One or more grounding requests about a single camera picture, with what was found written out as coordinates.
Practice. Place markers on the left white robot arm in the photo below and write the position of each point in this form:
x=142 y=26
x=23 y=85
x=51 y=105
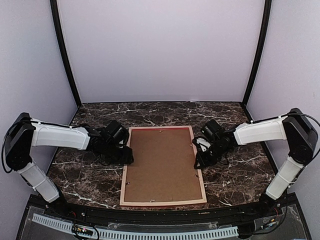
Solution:
x=109 y=142

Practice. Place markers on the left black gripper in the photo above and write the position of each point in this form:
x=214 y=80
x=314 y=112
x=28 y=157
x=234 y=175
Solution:
x=125 y=158

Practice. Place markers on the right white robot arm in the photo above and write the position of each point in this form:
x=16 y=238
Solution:
x=295 y=130

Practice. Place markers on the black corner post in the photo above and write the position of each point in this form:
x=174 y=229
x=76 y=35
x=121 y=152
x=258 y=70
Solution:
x=63 y=52
x=259 y=51

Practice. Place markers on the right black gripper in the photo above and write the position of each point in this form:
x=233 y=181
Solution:
x=204 y=162

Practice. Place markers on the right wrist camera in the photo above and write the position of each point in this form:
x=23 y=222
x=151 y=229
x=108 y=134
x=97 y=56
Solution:
x=212 y=133

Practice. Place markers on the red wooden picture frame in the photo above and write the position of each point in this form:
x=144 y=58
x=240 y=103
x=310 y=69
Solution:
x=123 y=195

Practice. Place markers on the white slotted cable duct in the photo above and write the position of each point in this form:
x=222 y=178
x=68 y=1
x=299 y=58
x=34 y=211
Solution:
x=134 y=233

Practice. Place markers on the brown cardboard backing board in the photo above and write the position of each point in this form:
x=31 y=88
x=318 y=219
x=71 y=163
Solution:
x=160 y=162

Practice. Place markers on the black front rail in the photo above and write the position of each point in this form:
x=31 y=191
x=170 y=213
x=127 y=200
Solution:
x=102 y=216

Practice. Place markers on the right black corner post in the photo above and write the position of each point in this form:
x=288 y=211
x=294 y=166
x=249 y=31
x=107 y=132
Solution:
x=259 y=51

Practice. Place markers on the left black corner post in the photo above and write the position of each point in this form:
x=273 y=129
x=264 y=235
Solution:
x=63 y=52

